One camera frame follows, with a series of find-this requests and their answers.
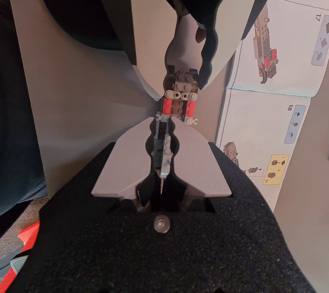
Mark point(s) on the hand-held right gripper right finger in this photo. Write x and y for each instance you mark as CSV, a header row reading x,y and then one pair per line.
x,y
200,167

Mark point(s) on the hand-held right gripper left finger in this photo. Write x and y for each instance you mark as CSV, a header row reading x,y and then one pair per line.
x,y
123,167

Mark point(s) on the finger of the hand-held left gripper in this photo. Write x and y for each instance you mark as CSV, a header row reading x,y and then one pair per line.
x,y
149,35
239,15

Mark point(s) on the grey red toy brick model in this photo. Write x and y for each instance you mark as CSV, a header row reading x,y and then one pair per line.
x,y
177,110

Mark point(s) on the person's left hand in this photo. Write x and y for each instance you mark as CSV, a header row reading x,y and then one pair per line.
x,y
200,34

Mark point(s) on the open instruction booklet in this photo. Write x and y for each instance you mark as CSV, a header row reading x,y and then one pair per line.
x,y
257,118

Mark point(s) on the person's dark pants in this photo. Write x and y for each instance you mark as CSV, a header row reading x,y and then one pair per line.
x,y
15,118

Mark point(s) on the person's red grey shoe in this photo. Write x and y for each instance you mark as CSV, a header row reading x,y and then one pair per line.
x,y
23,246

